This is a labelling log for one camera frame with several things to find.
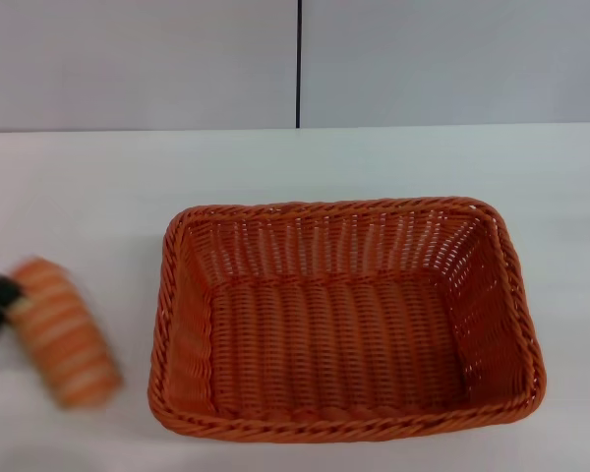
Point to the orange white striped bread roll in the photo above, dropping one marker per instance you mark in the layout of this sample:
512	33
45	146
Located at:
64	339

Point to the orange woven plastic basket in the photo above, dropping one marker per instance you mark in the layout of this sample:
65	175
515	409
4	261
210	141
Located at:
344	324

